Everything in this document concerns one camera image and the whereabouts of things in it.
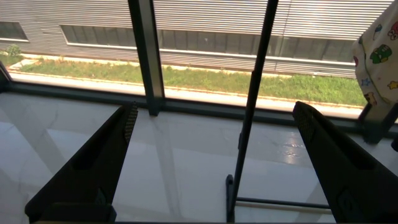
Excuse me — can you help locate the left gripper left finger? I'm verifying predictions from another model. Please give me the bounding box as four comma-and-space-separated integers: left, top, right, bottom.
24, 101, 139, 223

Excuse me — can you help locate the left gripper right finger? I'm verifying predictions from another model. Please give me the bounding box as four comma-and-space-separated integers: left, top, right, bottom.
292, 101, 398, 223

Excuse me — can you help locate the cream printed garment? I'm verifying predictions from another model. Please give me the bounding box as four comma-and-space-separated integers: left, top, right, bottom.
351, 0, 398, 123

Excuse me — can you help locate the black clothes rack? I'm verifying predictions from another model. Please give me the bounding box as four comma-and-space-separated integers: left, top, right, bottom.
225, 0, 398, 223

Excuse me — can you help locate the window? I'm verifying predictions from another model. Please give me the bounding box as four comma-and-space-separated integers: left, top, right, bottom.
0, 0, 398, 144

